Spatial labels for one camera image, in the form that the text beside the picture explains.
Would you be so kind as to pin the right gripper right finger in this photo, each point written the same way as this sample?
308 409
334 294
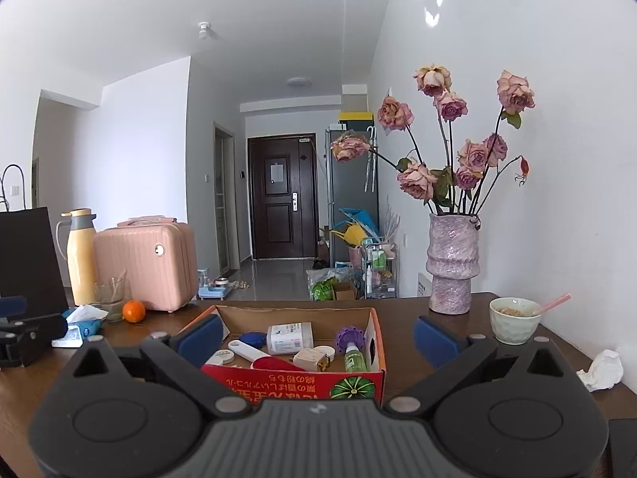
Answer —
457 363

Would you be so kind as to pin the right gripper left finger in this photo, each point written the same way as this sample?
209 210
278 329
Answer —
177 361

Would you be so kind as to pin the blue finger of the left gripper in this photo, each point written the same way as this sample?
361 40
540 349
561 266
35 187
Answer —
12 306

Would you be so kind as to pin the white tape roll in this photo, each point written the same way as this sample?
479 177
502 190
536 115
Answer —
222 357

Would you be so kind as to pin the white red lint brush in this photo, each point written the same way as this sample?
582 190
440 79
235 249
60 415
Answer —
258 359

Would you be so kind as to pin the black paper bag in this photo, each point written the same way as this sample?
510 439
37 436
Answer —
29 266

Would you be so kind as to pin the blue tissue pack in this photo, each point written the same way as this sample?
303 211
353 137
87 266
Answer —
82 322

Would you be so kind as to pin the orange fruit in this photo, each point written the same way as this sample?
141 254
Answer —
133 311

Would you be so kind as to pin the pale green bowl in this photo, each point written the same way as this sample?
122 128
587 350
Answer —
513 320

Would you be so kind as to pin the red cardboard box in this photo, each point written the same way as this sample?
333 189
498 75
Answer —
335 383

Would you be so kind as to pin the clear glass cup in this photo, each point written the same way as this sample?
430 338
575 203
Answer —
111 297

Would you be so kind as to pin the white plastic jar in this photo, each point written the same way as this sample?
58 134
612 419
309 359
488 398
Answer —
289 339

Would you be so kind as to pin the pink textured vase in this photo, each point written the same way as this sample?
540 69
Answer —
453 261

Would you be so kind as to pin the yellow thermos jug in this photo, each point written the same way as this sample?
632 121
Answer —
79 254

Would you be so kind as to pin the pink small suitcase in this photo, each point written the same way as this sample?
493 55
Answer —
157 257

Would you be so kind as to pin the purple round lid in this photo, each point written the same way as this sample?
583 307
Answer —
348 336

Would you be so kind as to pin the small cardboard box on floor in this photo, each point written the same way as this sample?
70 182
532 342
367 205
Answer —
344 291

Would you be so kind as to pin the pink spoon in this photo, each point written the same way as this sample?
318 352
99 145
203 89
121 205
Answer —
553 304

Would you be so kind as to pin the green white bag on floor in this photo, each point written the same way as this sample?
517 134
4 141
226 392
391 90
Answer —
321 282

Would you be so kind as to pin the crumpled white tissue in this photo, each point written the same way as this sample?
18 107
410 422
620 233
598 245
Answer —
606 370

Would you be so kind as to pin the dried pink roses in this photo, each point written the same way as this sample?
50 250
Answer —
451 177

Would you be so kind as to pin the dark brown door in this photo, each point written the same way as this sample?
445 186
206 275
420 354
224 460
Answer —
283 196

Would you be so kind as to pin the grey refrigerator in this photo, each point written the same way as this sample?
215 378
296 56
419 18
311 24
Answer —
346 184

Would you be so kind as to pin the wire utility cart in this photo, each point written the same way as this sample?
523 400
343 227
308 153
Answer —
379 270

